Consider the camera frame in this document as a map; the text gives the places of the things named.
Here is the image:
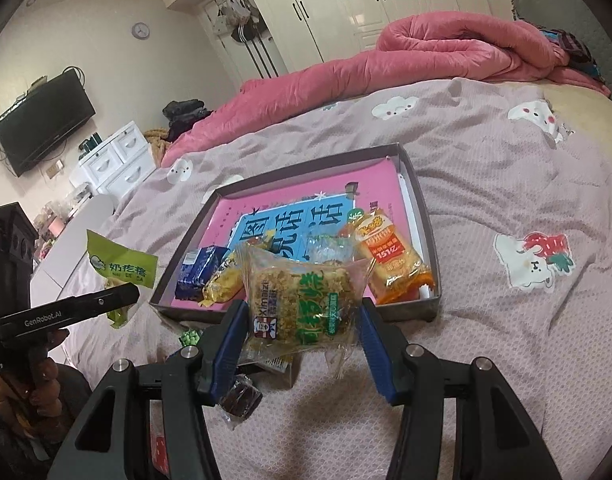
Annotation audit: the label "hanging bags and caps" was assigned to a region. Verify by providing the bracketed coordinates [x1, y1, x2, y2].
[213, 0, 261, 43]

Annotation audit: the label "black television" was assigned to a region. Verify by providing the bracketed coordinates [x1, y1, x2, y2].
[0, 71, 97, 178]

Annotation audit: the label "green yellow noodle snack packet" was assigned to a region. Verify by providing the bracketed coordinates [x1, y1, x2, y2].
[238, 242, 374, 381]

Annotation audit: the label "striped clothing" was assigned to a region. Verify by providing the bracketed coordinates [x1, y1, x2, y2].
[540, 27, 606, 86]

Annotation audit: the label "pink quilt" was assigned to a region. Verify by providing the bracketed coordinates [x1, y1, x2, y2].
[161, 12, 611, 168]

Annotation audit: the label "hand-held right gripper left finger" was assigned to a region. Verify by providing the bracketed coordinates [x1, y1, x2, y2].
[48, 297, 251, 480]

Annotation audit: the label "person's left hand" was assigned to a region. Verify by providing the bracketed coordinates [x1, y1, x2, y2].
[0, 355, 64, 438]

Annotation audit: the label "white door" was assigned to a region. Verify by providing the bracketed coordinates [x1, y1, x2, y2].
[196, 0, 289, 83]

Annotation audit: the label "light green snack packet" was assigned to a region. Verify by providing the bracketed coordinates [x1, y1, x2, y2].
[86, 229, 159, 330]

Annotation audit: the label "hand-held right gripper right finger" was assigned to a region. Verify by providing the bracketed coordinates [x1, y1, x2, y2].
[360, 297, 566, 480]

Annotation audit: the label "white round table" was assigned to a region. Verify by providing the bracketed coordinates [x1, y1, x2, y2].
[28, 194, 117, 306]

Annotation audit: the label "beige mattress pad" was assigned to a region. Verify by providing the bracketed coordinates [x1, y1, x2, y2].
[536, 82, 612, 171]

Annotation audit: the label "dark clothes pile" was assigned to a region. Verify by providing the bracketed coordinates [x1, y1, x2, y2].
[162, 100, 214, 143]

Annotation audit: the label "orange rice cracker packet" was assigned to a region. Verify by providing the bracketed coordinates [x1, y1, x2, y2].
[343, 207, 434, 306]

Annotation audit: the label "blue cookie packet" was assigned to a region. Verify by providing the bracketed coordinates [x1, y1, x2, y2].
[175, 245, 231, 303]

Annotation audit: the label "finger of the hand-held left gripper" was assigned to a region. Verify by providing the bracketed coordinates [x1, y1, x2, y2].
[93, 282, 141, 318]

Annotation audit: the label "green pea snack packet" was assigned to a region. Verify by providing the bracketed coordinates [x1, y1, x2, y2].
[178, 327, 207, 348]

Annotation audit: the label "white drawer cabinet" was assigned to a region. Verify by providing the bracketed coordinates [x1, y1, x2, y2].
[68, 121, 157, 201]

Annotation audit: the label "small dark chocolate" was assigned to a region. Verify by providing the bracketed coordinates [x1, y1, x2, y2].
[218, 377, 264, 421]

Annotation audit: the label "cream wardrobe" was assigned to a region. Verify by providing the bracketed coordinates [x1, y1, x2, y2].
[233, 0, 541, 76]

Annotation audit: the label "yellow chip packet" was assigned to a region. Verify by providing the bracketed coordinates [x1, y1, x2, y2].
[202, 255, 251, 311]

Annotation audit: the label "pink children's book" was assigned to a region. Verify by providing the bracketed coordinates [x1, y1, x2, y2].
[173, 157, 431, 306]

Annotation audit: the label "clear packet of brown snacks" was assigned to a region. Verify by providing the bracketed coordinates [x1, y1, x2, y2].
[303, 232, 357, 263]

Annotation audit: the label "assorted desk items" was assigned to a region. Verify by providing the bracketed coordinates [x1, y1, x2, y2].
[33, 185, 92, 256]

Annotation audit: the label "grey cardboard box tray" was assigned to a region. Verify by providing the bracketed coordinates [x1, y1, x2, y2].
[148, 142, 443, 323]

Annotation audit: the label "grey sofa cushion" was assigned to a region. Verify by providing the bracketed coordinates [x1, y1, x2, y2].
[508, 0, 612, 106]

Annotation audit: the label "brown knit blanket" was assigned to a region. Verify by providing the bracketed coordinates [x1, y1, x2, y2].
[143, 127, 171, 166]

